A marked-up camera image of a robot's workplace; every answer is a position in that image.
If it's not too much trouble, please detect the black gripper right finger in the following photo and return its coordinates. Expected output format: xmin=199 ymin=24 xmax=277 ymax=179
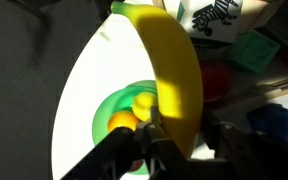
xmin=201 ymin=111 xmax=288 ymax=180

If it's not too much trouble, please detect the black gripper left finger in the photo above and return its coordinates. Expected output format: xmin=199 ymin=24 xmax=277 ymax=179
xmin=60 ymin=106 xmax=196 ymax=180

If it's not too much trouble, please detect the yellow banana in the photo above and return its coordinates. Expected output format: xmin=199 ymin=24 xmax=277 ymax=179
xmin=111 ymin=1 xmax=203 ymax=158

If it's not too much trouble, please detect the wooden crate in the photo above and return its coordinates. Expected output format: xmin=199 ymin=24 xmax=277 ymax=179
xmin=152 ymin=0 xmax=288 ymax=101

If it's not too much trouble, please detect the dark purple plum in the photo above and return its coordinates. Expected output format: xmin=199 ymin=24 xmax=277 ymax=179
xmin=129 ymin=160 xmax=144 ymax=172

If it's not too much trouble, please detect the orange fruit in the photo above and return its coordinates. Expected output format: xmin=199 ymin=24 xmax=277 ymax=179
xmin=107 ymin=111 xmax=139 ymax=132

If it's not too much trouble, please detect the blue cube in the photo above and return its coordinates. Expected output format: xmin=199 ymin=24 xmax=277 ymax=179
xmin=246 ymin=103 xmax=288 ymax=141

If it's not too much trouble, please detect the yellow lemon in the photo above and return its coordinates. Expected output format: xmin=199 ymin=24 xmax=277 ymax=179
xmin=132 ymin=92 xmax=158 ymax=121

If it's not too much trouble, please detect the green plastic bowl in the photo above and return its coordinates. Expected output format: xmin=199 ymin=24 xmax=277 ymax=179
xmin=91 ymin=79 xmax=158 ymax=176

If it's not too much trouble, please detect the red tomato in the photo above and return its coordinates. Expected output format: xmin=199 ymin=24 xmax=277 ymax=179
xmin=201 ymin=60 xmax=232 ymax=103

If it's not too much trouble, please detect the green toy cube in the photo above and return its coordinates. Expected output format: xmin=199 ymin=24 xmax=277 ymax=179
xmin=222 ymin=30 xmax=280 ymax=73

